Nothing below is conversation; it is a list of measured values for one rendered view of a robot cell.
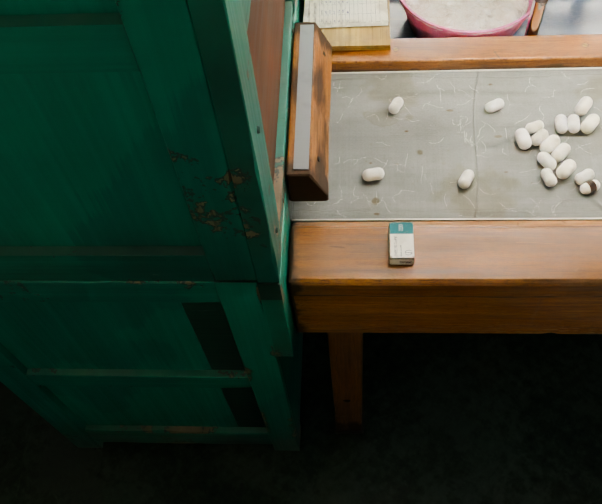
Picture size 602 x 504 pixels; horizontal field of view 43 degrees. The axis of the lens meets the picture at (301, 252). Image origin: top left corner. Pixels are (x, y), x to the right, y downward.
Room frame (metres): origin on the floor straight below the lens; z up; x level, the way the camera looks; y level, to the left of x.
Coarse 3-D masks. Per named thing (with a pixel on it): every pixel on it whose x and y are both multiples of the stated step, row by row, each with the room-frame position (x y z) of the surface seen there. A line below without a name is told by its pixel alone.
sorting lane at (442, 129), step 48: (336, 96) 0.86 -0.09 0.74; (384, 96) 0.85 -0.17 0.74; (432, 96) 0.83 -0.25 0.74; (480, 96) 0.82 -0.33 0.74; (528, 96) 0.81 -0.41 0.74; (576, 96) 0.79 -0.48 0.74; (336, 144) 0.76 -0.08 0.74; (384, 144) 0.75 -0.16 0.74; (432, 144) 0.74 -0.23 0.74; (480, 144) 0.72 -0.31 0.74; (576, 144) 0.70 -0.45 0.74; (336, 192) 0.67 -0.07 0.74; (384, 192) 0.66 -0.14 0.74; (432, 192) 0.64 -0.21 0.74; (480, 192) 0.63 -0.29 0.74; (528, 192) 0.62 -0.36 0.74; (576, 192) 0.61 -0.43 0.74
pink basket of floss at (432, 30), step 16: (400, 0) 1.03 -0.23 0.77; (416, 16) 0.99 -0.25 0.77; (528, 16) 0.96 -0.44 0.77; (416, 32) 1.02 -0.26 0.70; (432, 32) 0.98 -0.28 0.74; (448, 32) 0.95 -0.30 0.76; (464, 32) 0.94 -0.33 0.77; (480, 32) 0.93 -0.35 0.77; (496, 32) 0.93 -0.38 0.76; (512, 32) 0.97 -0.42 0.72
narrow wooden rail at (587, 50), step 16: (400, 48) 0.93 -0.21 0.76; (416, 48) 0.92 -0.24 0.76; (432, 48) 0.92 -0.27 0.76; (448, 48) 0.91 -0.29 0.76; (464, 48) 0.91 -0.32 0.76; (480, 48) 0.90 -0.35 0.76; (496, 48) 0.90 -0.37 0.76; (512, 48) 0.89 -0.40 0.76; (528, 48) 0.89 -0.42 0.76; (544, 48) 0.88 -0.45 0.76; (560, 48) 0.88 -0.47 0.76; (576, 48) 0.87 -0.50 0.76; (592, 48) 0.87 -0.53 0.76; (336, 64) 0.91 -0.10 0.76; (352, 64) 0.91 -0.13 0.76; (368, 64) 0.91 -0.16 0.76; (384, 64) 0.90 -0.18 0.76; (400, 64) 0.90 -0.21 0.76; (416, 64) 0.89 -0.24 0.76; (432, 64) 0.89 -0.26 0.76; (448, 64) 0.89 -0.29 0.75; (464, 64) 0.88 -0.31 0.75; (480, 64) 0.88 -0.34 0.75; (496, 64) 0.87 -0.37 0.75; (512, 64) 0.87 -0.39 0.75; (528, 64) 0.87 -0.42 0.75; (544, 64) 0.86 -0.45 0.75; (560, 64) 0.86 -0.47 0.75; (576, 64) 0.85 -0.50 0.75; (592, 64) 0.85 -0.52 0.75
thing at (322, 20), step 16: (320, 0) 1.05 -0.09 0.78; (336, 0) 1.04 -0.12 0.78; (352, 0) 1.04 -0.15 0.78; (368, 0) 1.03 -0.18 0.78; (384, 0) 1.03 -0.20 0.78; (304, 16) 1.02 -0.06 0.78; (320, 16) 1.01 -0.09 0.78; (336, 16) 1.01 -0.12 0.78; (352, 16) 1.00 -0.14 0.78; (368, 16) 1.00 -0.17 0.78; (384, 16) 0.99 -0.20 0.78
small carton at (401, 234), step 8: (392, 224) 0.57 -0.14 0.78; (400, 224) 0.57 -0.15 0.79; (408, 224) 0.57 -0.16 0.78; (392, 232) 0.56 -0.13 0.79; (400, 232) 0.56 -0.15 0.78; (408, 232) 0.55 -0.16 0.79; (392, 240) 0.54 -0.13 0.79; (400, 240) 0.54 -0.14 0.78; (408, 240) 0.54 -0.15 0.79; (392, 248) 0.53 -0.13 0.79; (400, 248) 0.53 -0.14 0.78; (408, 248) 0.53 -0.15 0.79; (392, 256) 0.52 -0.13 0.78; (400, 256) 0.52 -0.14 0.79; (408, 256) 0.51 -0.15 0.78; (392, 264) 0.52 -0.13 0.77; (400, 264) 0.51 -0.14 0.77; (408, 264) 0.51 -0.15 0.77
